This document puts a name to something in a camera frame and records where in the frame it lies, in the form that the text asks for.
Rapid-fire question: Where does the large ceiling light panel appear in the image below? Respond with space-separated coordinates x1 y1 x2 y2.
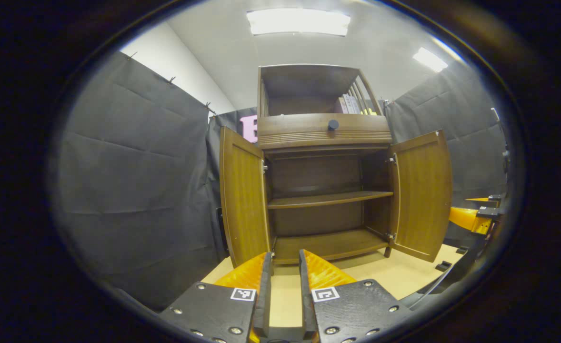
246 8 351 37

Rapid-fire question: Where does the small ceiling light panel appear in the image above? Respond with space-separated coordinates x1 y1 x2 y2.
412 47 449 73

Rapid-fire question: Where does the wooden shoe cabinet door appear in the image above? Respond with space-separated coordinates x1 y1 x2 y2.
388 130 453 262
220 126 271 268

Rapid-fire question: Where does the wooden double-door shoe cabinet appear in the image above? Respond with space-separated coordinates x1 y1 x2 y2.
258 64 395 265

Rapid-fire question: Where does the black backdrop cloth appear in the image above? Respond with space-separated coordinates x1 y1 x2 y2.
52 50 510 310

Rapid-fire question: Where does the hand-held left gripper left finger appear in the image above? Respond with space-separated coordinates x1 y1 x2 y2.
159 252 272 343

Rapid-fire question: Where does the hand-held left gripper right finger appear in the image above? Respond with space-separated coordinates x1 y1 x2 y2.
300 249 412 343

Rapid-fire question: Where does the wooden drawer with black knob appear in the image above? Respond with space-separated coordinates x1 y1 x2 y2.
258 113 393 151

